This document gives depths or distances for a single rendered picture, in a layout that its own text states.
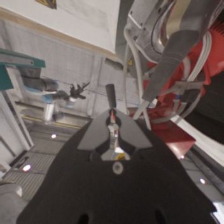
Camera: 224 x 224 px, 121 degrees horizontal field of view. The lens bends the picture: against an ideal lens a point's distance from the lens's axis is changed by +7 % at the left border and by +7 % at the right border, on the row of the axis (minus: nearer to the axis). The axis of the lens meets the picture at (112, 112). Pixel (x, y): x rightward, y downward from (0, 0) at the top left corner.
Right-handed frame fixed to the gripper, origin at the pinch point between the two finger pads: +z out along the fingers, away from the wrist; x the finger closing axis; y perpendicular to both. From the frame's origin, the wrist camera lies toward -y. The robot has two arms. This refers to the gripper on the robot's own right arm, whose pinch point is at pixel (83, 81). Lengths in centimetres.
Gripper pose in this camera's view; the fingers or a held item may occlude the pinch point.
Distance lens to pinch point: 67.8
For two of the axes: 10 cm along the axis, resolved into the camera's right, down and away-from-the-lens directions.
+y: -6.5, -7.6, 0.6
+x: 4.0, -2.8, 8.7
